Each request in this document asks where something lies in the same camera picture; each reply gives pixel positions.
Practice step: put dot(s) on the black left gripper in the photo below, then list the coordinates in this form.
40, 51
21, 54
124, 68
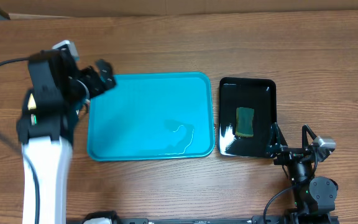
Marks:
91, 76

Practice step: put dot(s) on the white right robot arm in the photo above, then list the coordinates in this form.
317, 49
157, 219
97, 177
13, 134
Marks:
314, 197

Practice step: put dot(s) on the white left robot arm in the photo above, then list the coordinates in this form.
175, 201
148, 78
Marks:
46, 128

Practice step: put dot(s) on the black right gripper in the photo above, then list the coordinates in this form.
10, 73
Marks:
293, 152

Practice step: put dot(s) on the blue plastic tray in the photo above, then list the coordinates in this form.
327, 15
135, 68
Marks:
152, 116

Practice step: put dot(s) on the yellow-green plate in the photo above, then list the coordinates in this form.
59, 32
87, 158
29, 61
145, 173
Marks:
31, 104

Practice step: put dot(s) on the green yellow sponge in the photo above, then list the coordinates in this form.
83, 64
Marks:
244, 122

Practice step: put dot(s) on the black water tray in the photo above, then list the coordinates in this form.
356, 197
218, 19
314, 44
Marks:
258, 94

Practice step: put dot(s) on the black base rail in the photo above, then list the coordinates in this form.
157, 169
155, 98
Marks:
112, 217

